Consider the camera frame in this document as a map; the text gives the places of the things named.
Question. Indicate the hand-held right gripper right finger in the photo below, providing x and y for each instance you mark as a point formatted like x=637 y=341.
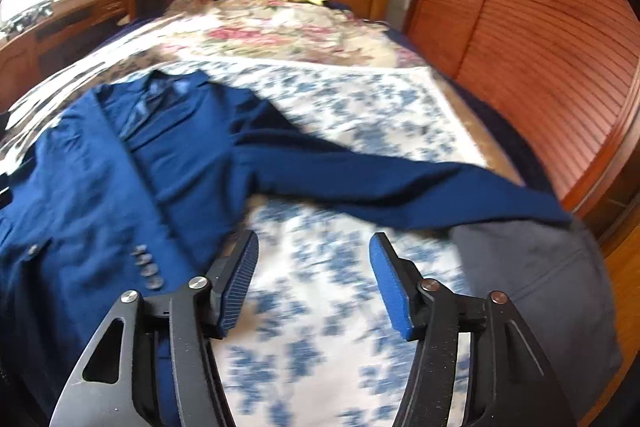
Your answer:
x=392 y=287

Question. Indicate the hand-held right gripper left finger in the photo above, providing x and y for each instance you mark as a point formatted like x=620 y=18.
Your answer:
x=240 y=277

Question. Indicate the blue suit jacket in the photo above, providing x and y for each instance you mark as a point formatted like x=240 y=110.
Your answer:
x=100 y=187

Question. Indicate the dark grey cloth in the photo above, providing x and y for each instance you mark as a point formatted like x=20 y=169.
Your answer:
x=540 y=267

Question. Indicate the wooden louvered wardrobe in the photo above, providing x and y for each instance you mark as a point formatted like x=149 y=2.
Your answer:
x=540 y=32

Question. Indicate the pink floral quilt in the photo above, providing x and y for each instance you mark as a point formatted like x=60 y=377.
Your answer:
x=260 y=32

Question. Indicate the wooden desk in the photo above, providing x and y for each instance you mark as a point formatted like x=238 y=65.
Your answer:
x=65 y=37

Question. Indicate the white blue floral blanket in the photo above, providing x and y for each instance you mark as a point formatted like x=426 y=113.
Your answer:
x=325 y=307

